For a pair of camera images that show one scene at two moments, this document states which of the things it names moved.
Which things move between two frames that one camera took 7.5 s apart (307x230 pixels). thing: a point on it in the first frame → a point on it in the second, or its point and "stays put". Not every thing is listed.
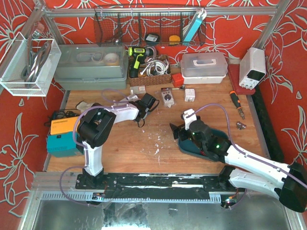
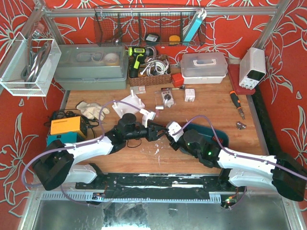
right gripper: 182,131 → 173,143
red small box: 178,79 stays put
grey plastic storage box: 92,66 stays put
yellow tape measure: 174,40 stays put
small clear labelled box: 138,89 stays put
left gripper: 148,101 → 150,133
